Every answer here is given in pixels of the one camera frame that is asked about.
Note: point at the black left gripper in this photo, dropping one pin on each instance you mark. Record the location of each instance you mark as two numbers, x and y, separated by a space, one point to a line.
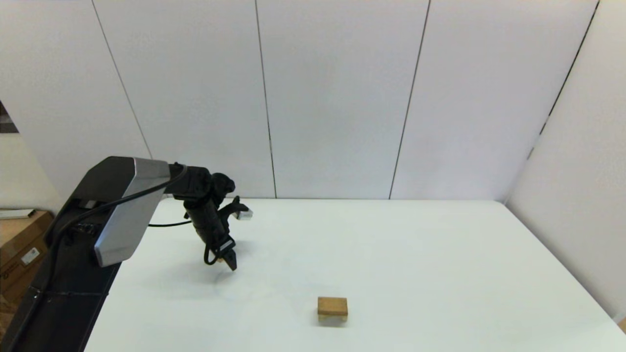
212 227

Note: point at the rectangular wooden building block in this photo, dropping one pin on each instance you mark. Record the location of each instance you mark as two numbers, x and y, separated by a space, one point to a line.
332 305

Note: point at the arched wooden building block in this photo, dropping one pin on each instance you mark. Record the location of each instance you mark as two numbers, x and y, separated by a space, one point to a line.
332 318

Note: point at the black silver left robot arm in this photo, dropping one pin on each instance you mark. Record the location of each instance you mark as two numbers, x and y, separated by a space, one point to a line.
122 205

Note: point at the brown cardboard box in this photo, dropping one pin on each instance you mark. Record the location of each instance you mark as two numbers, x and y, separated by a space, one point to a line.
19 234
6 313
19 269

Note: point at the flat white board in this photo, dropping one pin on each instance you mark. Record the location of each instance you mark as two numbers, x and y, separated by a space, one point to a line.
17 214

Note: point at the tan brown object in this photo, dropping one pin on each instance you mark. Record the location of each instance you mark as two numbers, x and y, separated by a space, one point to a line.
622 326

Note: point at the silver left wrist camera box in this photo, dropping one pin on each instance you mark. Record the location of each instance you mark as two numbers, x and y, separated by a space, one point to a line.
243 213

